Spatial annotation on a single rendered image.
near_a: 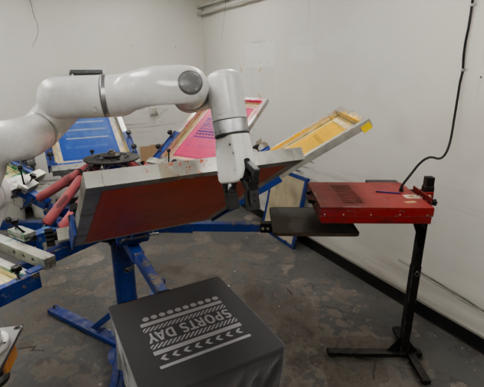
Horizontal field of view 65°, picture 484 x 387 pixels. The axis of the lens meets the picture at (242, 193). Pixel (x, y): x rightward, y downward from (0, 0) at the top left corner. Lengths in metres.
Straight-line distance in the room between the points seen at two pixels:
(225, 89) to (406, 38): 2.37
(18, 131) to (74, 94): 0.12
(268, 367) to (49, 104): 0.95
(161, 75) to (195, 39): 5.15
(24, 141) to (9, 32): 4.63
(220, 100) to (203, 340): 0.79
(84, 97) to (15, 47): 4.64
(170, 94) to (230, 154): 0.17
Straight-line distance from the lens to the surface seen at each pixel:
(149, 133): 5.71
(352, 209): 2.02
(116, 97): 0.81
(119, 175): 0.89
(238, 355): 1.25
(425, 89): 2.95
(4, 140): 0.85
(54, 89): 0.84
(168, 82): 0.76
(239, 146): 0.78
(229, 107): 0.80
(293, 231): 2.06
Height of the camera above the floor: 1.77
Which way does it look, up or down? 18 degrees down
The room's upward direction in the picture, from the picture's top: straight up
